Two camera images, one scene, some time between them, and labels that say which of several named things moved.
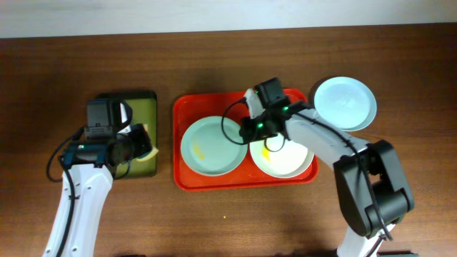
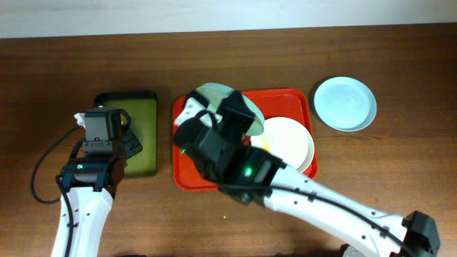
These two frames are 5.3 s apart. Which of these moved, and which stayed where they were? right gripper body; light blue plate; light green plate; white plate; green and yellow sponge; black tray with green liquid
Moved: green and yellow sponge; light green plate; right gripper body
Stayed: light blue plate; white plate; black tray with green liquid
